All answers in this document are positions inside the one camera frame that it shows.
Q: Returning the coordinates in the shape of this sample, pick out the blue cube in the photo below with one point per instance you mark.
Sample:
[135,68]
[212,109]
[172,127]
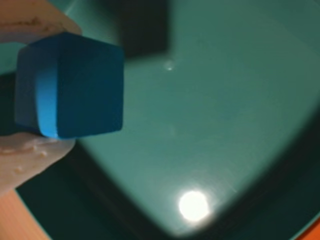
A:
[82,87]

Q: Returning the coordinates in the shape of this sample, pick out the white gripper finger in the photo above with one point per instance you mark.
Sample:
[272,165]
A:
[30,17]
[22,157]

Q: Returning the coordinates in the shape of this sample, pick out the teal plastic box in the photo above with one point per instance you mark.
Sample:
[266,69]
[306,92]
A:
[200,112]

